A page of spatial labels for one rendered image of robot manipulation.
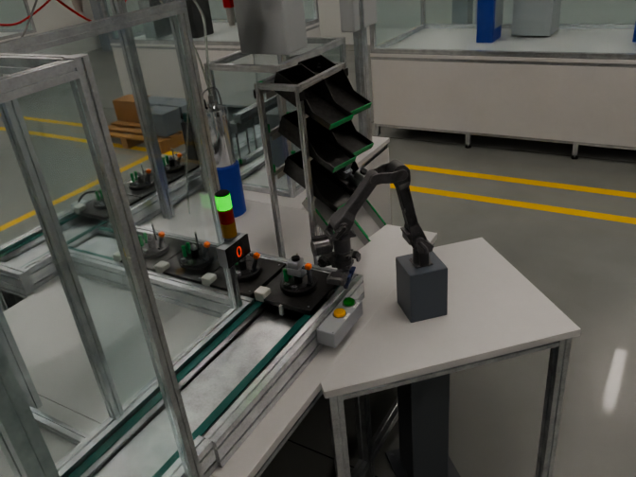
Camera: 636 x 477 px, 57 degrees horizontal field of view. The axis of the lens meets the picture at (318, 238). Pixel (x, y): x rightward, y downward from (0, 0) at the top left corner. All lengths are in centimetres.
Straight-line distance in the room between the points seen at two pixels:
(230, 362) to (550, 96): 440
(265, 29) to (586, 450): 248
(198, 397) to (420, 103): 473
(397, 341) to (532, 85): 404
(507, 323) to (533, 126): 388
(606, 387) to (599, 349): 29
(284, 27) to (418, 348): 177
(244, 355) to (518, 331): 93
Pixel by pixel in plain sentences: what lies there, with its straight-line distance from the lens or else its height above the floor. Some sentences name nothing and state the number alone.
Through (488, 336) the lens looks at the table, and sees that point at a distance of 211.
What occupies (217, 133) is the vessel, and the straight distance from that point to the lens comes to 287.
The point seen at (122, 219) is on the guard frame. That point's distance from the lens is 118.
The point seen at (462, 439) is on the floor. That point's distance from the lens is 294.
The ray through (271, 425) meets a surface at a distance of 183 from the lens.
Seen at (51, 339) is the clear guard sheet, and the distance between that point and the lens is 116.
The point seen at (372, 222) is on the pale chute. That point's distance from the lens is 248.
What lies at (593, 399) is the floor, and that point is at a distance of 323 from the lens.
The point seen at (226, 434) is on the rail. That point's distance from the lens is 172.
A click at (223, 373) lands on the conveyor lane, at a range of 195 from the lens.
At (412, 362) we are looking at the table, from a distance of 199.
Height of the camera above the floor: 216
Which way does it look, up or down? 28 degrees down
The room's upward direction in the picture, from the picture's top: 6 degrees counter-clockwise
